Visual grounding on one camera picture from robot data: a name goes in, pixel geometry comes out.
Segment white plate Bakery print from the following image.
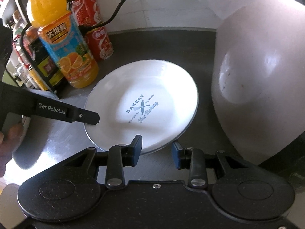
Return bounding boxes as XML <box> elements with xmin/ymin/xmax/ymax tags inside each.
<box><xmin>84</xmin><ymin>60</ymin><xmax>198</xmax><ymax>155</ymax></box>

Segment person's left hand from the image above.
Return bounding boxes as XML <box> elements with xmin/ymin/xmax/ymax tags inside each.
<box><xmin>0</xmin><ymin>122</ymin><xmax>23</xmax><ymax>177</ymax></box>

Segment dark soy sauce bottle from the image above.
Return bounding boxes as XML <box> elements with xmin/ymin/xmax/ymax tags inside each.
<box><xmin>23</xmin><ymin>26</ymin><xmax>69</xmax><ymax>99</ymax></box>

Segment black metal spice rack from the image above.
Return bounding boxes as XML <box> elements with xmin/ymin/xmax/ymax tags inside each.
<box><xmin>1</xmin><ymin>0</ymin><xmax>69</xmax><ymax>99</ymax></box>

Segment orange juice bottle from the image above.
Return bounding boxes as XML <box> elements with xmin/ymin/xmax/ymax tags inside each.
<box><xmin>26</xmin><ymin>0</ymin><xmax>99</xmax><ymax>88</ymax></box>

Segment red soda can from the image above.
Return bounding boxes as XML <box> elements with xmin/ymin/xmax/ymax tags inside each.
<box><xmin>71</xmin><ymin>0</ymin><xmax>102</xmax><ymax>27</ymax></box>
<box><xmin>85</xmin><ymin>26</ymin><xmax>114</xmax><ymax>62</ymax></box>

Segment black power cable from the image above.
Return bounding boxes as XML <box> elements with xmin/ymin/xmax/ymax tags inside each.
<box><xmin>20</xmin><ymin>0</ymin><xmax>170</xmax><ymax>60</ymax></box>

